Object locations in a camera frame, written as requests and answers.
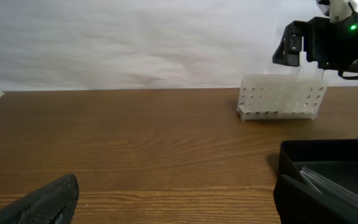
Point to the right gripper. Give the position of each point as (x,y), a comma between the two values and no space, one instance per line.
(323,43)

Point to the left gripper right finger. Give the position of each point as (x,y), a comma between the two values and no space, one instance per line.
(309,208)

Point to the white test tube rack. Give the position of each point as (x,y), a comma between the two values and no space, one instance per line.
(275,99)

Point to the clear test tube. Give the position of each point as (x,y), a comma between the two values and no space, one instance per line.
(314,184)
(337,183)
(319,74)
(296,71)

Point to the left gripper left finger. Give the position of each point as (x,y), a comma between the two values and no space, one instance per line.
(42,205)

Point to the black tray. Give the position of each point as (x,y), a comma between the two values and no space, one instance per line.
(322,151)

